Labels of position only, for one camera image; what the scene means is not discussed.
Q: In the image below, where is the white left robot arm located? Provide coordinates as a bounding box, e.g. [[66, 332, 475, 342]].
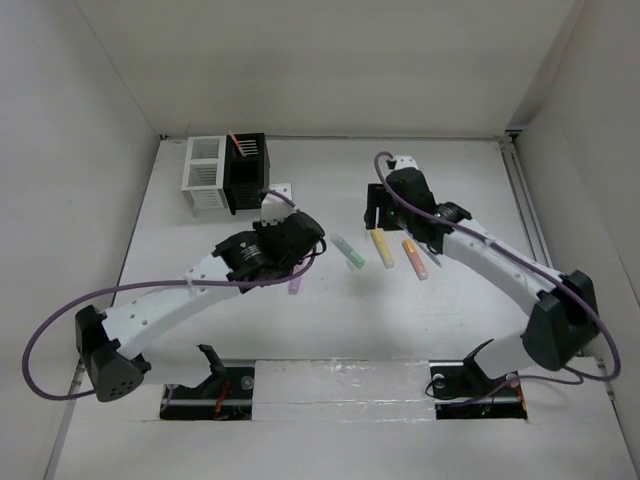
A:
[[75, 211, 326, 403]]

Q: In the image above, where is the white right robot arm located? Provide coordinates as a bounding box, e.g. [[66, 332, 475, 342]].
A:
[[364, 167, 599, 394]]

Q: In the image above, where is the yellow highlighter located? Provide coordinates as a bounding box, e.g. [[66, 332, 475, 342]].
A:
[[370, 229, 395, 269]]

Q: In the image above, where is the purple highlighter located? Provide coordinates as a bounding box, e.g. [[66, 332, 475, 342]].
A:
[[288, 264, 304, 295]]

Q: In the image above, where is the orange highlighter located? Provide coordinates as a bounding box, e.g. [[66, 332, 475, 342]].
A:
[[402, 239, 428, 281]]

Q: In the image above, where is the green highlighter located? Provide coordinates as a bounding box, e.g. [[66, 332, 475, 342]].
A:
[[330, 234, 365, 269]]

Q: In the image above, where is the blue pen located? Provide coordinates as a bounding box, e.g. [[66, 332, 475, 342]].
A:
[[420, 244, 443, 268]]

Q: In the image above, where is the black slatted pen holder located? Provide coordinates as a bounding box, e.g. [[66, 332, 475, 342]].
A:
[[224, 133, 270, 215]]

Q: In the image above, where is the white slatted pen holder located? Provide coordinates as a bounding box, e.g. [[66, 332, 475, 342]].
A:
[[181, 136, 228, 213]]

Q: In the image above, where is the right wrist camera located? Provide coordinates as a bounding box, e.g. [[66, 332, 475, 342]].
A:
[[391, 155, 419, 171]]

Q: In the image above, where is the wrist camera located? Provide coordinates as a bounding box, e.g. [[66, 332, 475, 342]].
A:
[[260, 183, 294, 226], [391, 155, 419, 171]]

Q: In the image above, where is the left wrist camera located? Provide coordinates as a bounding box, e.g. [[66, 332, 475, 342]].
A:
[[260, 183, 294, 226]]

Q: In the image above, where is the aluminium rail right side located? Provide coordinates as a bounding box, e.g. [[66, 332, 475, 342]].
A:
[[497, 131, 553, 267]]

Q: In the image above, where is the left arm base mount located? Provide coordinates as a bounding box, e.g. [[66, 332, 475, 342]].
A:
[[159, 344, 256, 422]]

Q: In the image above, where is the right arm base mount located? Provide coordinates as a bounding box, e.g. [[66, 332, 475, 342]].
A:
[[424, 341, 528, 420]]

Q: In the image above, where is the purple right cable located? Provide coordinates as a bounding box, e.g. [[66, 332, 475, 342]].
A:
[[373, 151, 621, 384]]

